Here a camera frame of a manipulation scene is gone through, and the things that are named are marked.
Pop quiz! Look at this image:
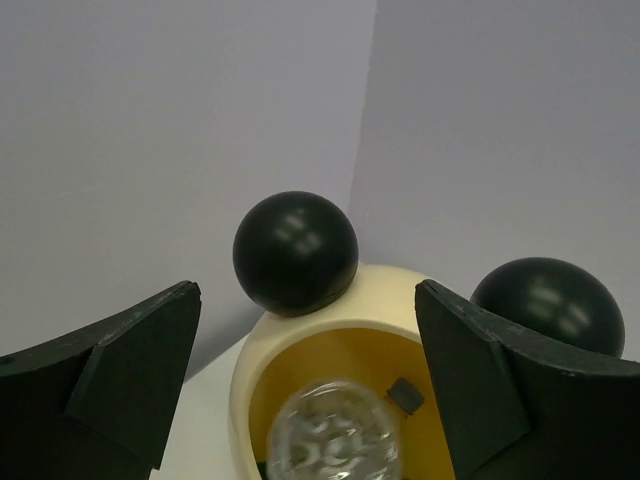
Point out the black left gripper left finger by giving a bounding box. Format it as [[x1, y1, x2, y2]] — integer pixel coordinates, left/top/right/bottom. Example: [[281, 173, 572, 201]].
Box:
[[1, 281, 201, 479]]

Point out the cream cat-print bin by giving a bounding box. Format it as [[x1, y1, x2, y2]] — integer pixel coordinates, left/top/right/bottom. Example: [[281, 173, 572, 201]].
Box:
[[229, 191, 625, 479]]

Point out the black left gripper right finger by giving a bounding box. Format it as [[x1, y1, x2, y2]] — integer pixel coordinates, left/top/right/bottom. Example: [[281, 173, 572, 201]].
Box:
[[415, 280, 639, 479]]

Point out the clear blue-label bottle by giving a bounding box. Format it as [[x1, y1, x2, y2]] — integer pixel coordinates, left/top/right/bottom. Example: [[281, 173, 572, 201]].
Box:
[[265, 379, 404, 479]]

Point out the blue-cap water bottle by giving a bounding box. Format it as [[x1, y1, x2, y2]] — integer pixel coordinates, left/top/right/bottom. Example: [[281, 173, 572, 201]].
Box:
[[386, 377, 424, 417]]

